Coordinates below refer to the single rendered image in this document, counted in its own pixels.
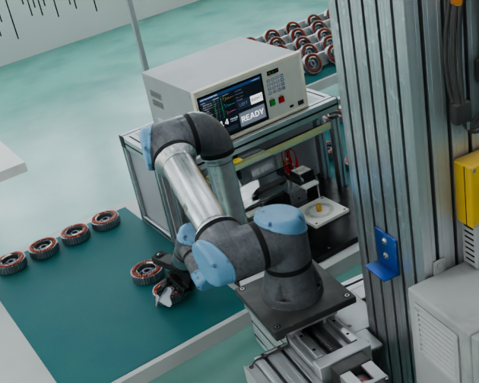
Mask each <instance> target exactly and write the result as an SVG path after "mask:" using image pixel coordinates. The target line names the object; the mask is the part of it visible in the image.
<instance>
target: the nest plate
mask: <svg viewBox="0 0 479 383"><path fill-rule="evenodd" d="M317 204H321V205H322V211H320V212H318V211H317V210H316V205H317ZM298 209H299V210H301V211H302V213H303V215H304V217H305V221H306V223H307V224H309V225H310V226H312V227H314V228H316V229H318V228H319V227H321V226H323V225H325V224H327V223H329V222H331V221H333V220H334V219H336V218H338V217H340V216H342V215H344V214H346V213H348V212H349V209H348V208H346V207H344V206H342V205H340V204H338V203H336V202H334V201H332V200H330V199H328V198H326V197H324V196H322V197H320V198H317V199H316V200H314V201H311V202H309V203H308V204H305V205H303V206H302V207H299V208H298Z"/></svg>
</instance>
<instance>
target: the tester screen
mask: <svg viewBox="0 0 479 383"><path fill-rule="evenodd" d="M261 92H262V84H261V80H260V76H259V77H257V78H253V79H252V80H249V81H246V82H244V83H241V84H238V85H236V86H234V87H231V88H229V89H226V90H223V91H221V92H219V93H216V94H214V95H211V96H209V97H205V98H204V99H201V100H199V106H200V109H201V112H204V113H207V114H208V115H210V116H213V117H214V118H216V120H218V121H219V122H220V121H222V120H224V119H227V118H229V120H230V124H229V125H227V126H224V127H225V128H227V127H230V126H231V125H235V124H236V123H238V126H239V127H238V128H235V129H234V130H232V131H229V132H228V133H229V134H231V133H233V132H235V131H238V130H240V129H242V128H245V127H247V126H249V125H252V124H254V123H256V122H259V121H261V120H263V119H266V118H267V114H266V117H264V118H262V119H259V120H258V121H255V122H253V123H250V124H248V125H245V126H243V127H241V123H240V116H239V113H241V112H245V111H246V110H248V109H251V108H254V107H256V106H259V105H261V104H263V103H265V101H264V97H263V100H262V101H260V102H257V103H254V104H252V105H251V106H247V107H245V108H243V109H240V110H238V106H237V102H238V101H240V100H244V99H245V98H247V97H250V96H253V95H255V94H257V93H261ZM262 96H263V93H262Z"/></svg>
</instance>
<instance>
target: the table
mask: <svg viewBox="0 0 479 383"><path fill-rule="evenodd" d="M324 17H325V20H328V19H330V17H329V10H328V8H327V9H326V10H325V13H324ZM311 20H312V22H311ZM305 25H306V27H310V28H309V31H310V33H311V35H313V34H315V40H316V42H317V43H318V42H320V41H321V42H320V46H321V49H322V51H324V50H325V59H326V60H327V59H328V60H327V62H329V63H328V64H326V65H322V60H321V58H320V56H319V55H317V54H316V53H319V51H318V49H317V48H316V46H315V45H313V44H312V42H311V40H309V38H308V37H307V35H306V33H305V31H304V30H303V29H302V28H301V26H300V25H299V24H298V23H297V22H296V21H290V22H288V23H287V24H286V25H285V26H284V34H285V36H286V35H288V34H289V37H288V38H289V41H290V43H292V42H293V49H294V51H297V50H300V51H301V57H302V62H303V70H304V71H305V72H306V73H304V78H305V82H306V88H309V89H311V90H315V91H320V90H323V89H325V88H326V87H330V86H332V85H334V84H337V83H338V77H337V71H336V64H335V55H334V46H333V41H332V34H331V31H330V30H329V29H328V27H327V26H326V24H325V23H324V22H323V21H322V19H321V18H320V17H319V16H318V15H317V14H311V15H309V16H308V17H307V18H306V20H305ZM290 27H291V28H290ZM316 27H317V28H316ZM289 28H290V29H289ZM269 34H271V35H270V37H268V36H269ZM294 34H296V36H294ZM263 35H264V36H263V41H264V43H268V44H269V45H273V43H274V46H278V47H281V48H284V49H288V48H286V46H285V45H286V43H285V41H284V40H283V39H281V36H280V33H279V32H278V31H277V30H276V29H269V30H267V31H265V32H264V34H263ZM272 35H274V36H272ZM297 36H298V37H297ZM246 38H247V39H249V40H255V41H258V40H257V39H256V38H255V37H252V36H248V37H246ZM327 41H328V43H327ZM330 41H331V42H330ZM302 42H303V43H302ZM299 43H300V45H299ZM326 43H327V44H326ZM329 44H330V45H329ZM302 45H303V46H302ZM306 49H307V50H308V51H306ZM310 50H311V51H310ZM331 51H332V52H331ZM308 53H309V54H308ZM309 59H311V61H309ZM313 60H314V61H313ZM311 62H312V64H311ZM314 66H315V68H314V69H313V67H314Z"/></svg>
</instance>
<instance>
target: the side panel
mask: <svg viewBox="0 0 479 383"><path fill-rule="evenodd" d="M122 150H123V153H124V156H125V161H126V164H127V167H128V171H129V175H130V177H131V181H132V185H133V189H134V191H135V196H136V199H137V202H138V207H139V210H140V213H141V218H142V220H143V221H144V222H145V223H147V224H148V225H149V226H151V227H152V228H153V229H155V230H156V231H158V233H160V234H161V235H162V236H164V237H165V238H167V239H168V240H169V241H171V242H172V243H173V244H174V245H175V244H176V232H175V229H174V226H173V221H172V217H171V214H170V209H169V206H168V203H167V197H166V194H165V191H164V187H163V183H162V179H161V176H160V175H159V174H158V173H157V171H156V170H154V171H152V170H151V171H149V170H148V169H147V167H146V164H145V161H144V160H143V159H142V158H140V157H139V156H137V155H136V154H134V153H132V152H131V151H129V150H127V149H125V148H124V147H122Z"/></svg>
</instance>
